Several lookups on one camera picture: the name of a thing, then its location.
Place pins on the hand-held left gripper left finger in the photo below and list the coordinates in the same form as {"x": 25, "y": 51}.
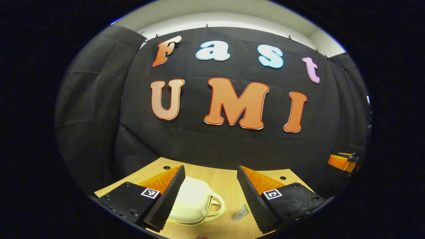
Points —
{"x": 169, "y": 199}

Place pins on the black backdrop cloth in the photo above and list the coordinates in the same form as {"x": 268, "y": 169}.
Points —
{"x": 199, "y": 142}

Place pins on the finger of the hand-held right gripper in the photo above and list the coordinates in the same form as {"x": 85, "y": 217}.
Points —
{"x": 340, "y": 162}

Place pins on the white skin care tube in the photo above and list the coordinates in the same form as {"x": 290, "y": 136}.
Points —
{"x": 240, "y": 214}

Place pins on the cream suitcase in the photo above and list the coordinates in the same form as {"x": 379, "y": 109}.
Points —
{"x": 192, "y": 199}

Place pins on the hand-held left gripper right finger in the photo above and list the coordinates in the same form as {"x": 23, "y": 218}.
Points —
{"x": 254, "y": 202}

